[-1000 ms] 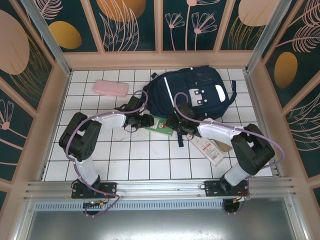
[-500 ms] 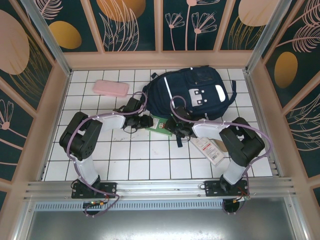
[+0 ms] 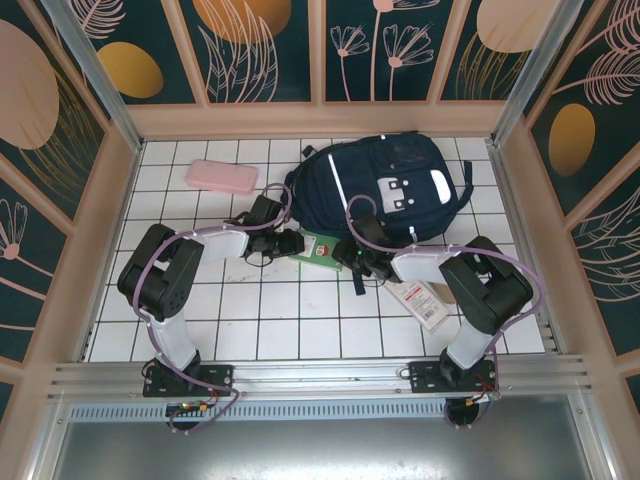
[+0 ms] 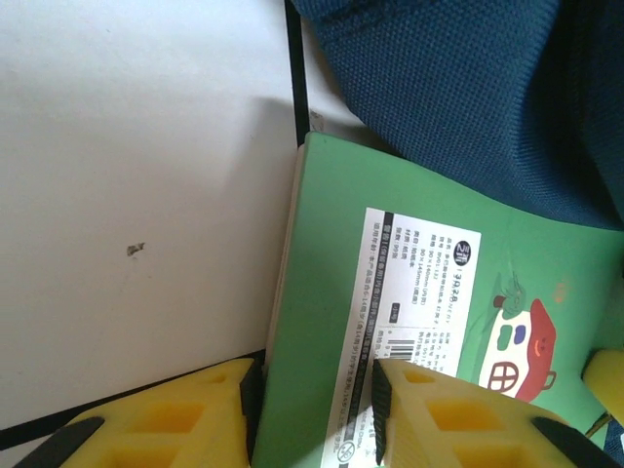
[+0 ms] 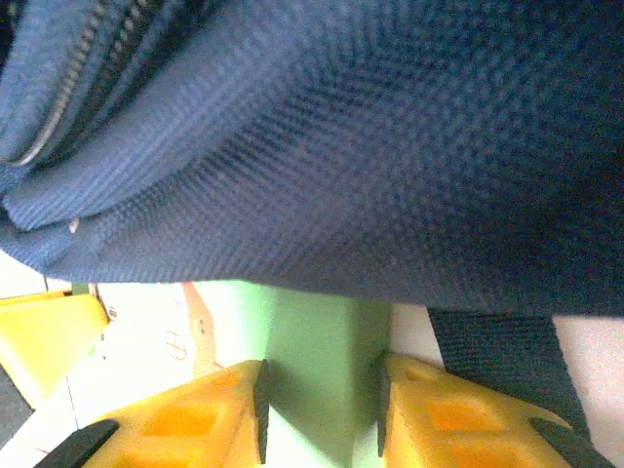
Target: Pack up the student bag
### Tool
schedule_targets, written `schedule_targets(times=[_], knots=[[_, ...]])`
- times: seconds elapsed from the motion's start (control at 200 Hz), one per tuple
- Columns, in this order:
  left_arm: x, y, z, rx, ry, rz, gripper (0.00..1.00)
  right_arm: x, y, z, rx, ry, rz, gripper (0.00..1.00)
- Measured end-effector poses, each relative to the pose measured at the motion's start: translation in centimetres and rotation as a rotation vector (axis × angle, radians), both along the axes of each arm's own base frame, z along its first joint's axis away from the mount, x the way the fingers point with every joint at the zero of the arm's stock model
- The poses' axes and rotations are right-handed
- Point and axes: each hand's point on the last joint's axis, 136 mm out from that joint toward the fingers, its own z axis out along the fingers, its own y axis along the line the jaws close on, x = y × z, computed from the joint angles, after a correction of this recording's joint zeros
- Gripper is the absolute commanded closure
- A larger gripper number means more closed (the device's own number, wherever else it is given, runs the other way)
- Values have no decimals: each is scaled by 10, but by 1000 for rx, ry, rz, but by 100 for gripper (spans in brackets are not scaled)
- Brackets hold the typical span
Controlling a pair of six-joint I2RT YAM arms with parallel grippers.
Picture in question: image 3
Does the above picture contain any aluminium corner post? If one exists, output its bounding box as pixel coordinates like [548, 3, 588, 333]
[491, 0, 587, 147]
[38, 0, 146, 154]

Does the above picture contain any perforated metal vent strip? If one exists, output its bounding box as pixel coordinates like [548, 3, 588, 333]
[67, 402, 584, 422]

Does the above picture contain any navy blue backpack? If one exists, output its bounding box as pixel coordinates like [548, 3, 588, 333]
[284, 130, 474, 296]

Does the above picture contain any aluminium front rail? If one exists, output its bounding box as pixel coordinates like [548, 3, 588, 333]
[47, 353, 596, 401]

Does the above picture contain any green notebook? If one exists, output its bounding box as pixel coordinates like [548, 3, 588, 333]
[288, 229, 346, 274]

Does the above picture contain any grey metal sheet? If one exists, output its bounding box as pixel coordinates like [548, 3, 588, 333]
[29, 419, 621, 480]

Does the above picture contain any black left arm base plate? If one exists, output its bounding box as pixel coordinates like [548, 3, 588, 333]
[142, 362, 236, 399]

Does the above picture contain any pink pencil case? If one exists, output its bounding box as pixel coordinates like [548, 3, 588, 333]
[185, 159, 260, 194]

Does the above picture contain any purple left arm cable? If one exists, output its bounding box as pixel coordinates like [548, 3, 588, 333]
[132, 182, 296, 436]

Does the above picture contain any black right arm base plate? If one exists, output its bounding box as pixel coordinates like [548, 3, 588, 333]
[407, 359, 501, 396]

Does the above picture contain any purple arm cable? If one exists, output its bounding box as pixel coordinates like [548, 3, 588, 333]
[346, 194, 545, 431]
[132, 182, 296, 436]

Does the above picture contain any white ruler set package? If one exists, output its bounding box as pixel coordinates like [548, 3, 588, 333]
[387, 279, 449, 331]

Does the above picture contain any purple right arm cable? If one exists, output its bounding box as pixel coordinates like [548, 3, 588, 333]
[346, 194, 545, 431]

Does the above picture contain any aluminium side rail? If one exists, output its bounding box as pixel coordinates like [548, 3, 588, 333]
[487, 142, 569, 357]
[74, 142, 146, 362]

